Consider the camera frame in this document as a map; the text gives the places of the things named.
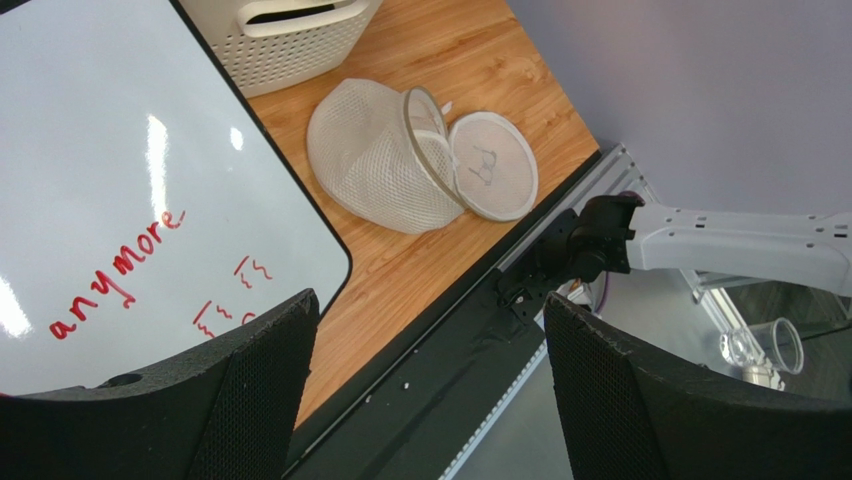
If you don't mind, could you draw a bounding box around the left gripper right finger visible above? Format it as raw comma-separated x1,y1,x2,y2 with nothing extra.
544,293,851,479

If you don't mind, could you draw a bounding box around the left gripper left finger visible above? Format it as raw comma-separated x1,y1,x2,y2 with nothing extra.
1,289,320,479

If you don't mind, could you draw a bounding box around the white mesh laundry bag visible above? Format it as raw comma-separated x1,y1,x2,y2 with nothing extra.
306,79,539,234

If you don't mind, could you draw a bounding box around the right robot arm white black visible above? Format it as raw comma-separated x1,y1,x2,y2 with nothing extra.
496,194,851,310

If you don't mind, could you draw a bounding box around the cream plastic laundry basket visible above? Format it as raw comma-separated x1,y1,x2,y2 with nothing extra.
181,0,382,98

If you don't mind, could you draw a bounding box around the clear plastic cup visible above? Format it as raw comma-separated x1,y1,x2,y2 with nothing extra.
719,317,805,375

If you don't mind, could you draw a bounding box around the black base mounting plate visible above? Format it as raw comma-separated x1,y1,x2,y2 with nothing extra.
285,152,603,479

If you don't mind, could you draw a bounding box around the whiteboard with red writing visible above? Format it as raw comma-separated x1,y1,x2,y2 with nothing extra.
1,1,352,396

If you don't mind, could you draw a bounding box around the aluminium rail frame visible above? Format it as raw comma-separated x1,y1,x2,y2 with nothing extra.
439,144,743,479

